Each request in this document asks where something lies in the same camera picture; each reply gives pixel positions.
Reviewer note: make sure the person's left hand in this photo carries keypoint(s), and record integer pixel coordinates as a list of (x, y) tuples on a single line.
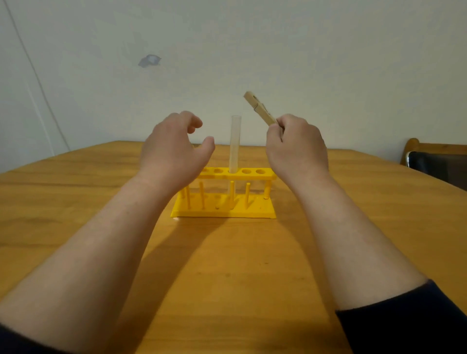
[(168, 151)]

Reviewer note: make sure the person's right hand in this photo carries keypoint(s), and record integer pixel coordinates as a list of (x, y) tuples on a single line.
[(297, 153)]

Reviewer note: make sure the person's left thumb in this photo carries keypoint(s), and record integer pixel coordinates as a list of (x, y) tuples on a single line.
[(204, 151)]

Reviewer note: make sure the person's right thumb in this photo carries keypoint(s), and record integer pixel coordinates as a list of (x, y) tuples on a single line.
[(274, 140)]

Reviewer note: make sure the wooden test tube clamp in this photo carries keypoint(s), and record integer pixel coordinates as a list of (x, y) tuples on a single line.
[(261, 108)]

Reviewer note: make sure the person's left forearm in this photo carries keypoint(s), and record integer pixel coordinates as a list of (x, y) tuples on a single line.
[(87, 262)]

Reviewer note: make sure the person's right forearm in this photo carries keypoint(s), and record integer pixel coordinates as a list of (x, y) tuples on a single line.
[(354, 240)]

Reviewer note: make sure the clear test tube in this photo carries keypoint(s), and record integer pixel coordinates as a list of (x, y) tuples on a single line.
[(235, 146)]

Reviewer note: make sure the yellow test tube rack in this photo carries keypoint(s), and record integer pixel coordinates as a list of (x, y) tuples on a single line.
[(233, 200)]

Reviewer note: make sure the grey tape patch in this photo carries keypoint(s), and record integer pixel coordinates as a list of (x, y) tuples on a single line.
[(149, 60)]

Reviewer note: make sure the wooden chair with dark cushion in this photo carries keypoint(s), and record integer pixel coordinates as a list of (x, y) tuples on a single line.
[(436, 160)]

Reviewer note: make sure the dark blue right sleeve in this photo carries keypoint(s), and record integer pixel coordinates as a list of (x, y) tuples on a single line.
[(405, 321)]

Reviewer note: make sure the dark blue sleeve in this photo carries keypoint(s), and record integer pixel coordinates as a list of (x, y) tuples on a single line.
[(18, 342), (405, 321)]

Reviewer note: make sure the dark blue left sleeve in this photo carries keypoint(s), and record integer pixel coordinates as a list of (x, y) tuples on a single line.
[(18, 342)]

